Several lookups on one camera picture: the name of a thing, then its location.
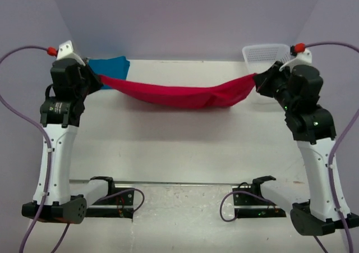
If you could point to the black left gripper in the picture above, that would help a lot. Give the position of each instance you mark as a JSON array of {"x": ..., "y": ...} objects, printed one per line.
[{"x": 96, "y": 81}]

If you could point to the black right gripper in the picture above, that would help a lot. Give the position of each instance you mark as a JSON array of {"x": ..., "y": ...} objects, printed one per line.
[{"x": 264, "y": 79}]

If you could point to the red t shirt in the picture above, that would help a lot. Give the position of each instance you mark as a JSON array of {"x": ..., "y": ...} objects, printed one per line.
[{"x": 222, "y": 96}]

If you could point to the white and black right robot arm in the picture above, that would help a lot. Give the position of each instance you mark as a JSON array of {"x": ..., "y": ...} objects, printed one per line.
[{"x": 325, "y": 210}]

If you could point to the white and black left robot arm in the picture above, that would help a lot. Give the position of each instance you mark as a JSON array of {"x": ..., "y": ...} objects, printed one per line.
[{"x": 53, "y": 201}]

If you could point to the folded blue t shirt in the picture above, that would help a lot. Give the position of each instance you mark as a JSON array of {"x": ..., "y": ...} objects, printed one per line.
[{"x": 116, "y": 68}]

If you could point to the white perforated plastic basket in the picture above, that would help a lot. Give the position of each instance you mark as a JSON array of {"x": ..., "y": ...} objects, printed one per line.
[{"x": 259, "y": 58}]

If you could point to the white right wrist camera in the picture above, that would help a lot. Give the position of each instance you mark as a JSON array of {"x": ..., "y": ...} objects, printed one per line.
[{"x": 301, "y": 56}]

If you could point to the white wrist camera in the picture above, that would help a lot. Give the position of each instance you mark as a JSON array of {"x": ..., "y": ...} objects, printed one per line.
[
  {"x": 66, "y": 50},
  {"x": 301, "y": 56}
]

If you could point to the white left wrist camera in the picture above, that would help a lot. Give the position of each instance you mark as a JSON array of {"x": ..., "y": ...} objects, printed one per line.
[{"x": 66, "y": 50}]

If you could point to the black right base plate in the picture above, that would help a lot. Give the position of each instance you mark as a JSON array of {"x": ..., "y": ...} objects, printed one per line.
[{"x": 247, "y": 206}]

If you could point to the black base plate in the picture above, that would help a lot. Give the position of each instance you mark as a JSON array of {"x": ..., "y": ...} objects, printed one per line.
[
  {"x": 247, "y": 206},
  {"x": 120, "y": 206}
]

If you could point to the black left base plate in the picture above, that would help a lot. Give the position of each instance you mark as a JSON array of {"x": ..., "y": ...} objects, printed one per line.
[{"x": 120, "y": 206}]

